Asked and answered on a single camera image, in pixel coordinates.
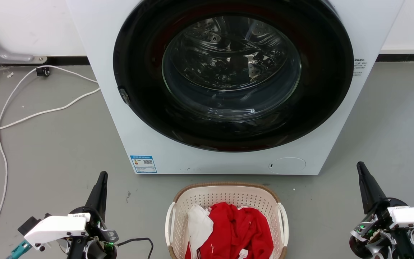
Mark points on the white front-load washing machine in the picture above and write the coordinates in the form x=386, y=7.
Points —
x=95, y=43

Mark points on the beige perforated laundry basket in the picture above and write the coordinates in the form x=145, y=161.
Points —
x=228, y=196

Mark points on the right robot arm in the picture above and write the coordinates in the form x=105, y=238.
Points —
x=408, y=246

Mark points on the small printed text label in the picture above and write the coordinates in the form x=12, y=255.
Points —
x=360, y=67

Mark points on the black round washer door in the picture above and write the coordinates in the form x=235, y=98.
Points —
x=142, y=108

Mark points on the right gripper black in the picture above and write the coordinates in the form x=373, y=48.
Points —
x=370, y=233

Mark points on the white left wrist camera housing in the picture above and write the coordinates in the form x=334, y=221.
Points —
x=54, y=228

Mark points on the blue energy label sticker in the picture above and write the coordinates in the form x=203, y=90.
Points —
x=143, y=164

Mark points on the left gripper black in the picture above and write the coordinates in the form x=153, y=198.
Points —
x=101, y=235

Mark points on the round white filter cover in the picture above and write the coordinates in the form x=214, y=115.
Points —
x=288, y=165

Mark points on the white garment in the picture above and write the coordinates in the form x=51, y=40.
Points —
x=199, y=225

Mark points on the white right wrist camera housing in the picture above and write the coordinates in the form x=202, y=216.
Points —
x=413, y=217

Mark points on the red garment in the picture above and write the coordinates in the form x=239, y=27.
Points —
x=239, y=230

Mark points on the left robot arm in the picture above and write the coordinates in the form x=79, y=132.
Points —
x=76, y=250

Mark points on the small black floor caster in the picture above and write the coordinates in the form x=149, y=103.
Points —
x=43, y=71

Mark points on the grey wall pipe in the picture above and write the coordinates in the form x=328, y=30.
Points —
x=11, y=57

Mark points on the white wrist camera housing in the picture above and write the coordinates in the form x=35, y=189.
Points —
x=413, y=217
x=54, y=228

